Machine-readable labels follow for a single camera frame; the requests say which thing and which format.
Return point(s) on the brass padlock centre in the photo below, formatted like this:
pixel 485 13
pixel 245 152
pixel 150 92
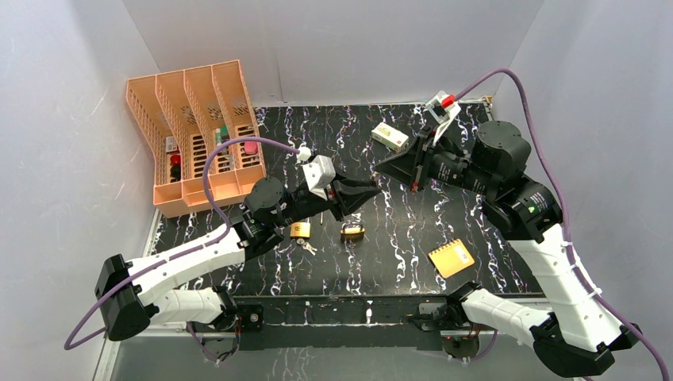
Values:
pixel 352 231

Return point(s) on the pink eraser in organizer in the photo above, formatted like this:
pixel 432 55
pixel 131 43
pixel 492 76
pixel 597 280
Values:
pixel 251 147

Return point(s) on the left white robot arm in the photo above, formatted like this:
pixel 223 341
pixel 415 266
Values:
pixel 134 294

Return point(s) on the red black item in organizer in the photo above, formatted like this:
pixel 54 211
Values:
pixel 175 168

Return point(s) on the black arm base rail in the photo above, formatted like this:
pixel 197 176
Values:
pixel 352 321

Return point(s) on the brass padlock long shackle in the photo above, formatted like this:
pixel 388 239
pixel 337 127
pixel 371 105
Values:
pixel 308 228

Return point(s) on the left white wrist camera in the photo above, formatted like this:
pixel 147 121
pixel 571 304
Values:
pixel 318 170

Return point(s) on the orange plastic file organizer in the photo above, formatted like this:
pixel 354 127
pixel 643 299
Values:
pixel 190 112

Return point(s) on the orange spiral notebook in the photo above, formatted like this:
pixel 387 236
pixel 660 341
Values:
pixel 451 258

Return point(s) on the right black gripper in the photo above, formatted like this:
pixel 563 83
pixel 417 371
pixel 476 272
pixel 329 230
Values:
pixel 412 165

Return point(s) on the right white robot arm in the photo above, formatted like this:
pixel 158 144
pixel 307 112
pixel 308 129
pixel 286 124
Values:
pixel 578 336

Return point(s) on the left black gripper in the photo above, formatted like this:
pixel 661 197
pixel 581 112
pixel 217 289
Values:
pixel 336 198

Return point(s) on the white green small box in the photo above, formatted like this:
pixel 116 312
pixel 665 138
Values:
pixel 390 137

